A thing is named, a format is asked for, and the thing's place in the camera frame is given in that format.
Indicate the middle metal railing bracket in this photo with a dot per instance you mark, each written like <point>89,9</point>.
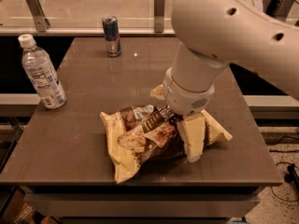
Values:
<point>159,16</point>

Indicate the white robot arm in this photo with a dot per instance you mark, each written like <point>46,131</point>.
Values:
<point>213,34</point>

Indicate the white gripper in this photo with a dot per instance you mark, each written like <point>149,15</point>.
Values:
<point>184,98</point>

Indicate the glass railing panel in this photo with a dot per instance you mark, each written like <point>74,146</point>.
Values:
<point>67,14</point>

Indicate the blue silver redbull can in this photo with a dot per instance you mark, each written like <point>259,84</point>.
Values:
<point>112,36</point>

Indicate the brown and yellow chip bag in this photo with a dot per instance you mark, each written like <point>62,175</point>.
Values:
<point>137,134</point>

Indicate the clear plastic water bottle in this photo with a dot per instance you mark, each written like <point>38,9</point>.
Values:
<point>39,68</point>

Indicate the left metal railing bracket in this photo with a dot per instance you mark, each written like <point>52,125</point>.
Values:
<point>41,23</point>

